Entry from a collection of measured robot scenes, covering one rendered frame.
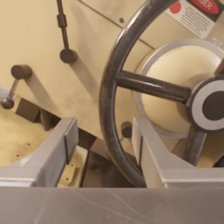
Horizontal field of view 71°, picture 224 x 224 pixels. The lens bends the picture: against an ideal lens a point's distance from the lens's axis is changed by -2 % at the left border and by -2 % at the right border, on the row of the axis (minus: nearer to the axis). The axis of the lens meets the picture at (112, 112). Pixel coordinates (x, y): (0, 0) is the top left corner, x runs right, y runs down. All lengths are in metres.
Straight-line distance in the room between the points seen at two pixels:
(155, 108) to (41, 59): 0.32
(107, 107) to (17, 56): 0.35
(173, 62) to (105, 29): 0.20
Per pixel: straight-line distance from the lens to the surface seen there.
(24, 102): 1.29
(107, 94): 0.22
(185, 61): 0.37
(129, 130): 0.46
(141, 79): 0.23
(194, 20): 0.51
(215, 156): 0.51
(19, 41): 0.52
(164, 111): 0.37
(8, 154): 1.00
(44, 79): 0.49
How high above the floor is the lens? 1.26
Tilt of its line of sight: 15 degrees down
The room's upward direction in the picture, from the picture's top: 32 degrees clockwise
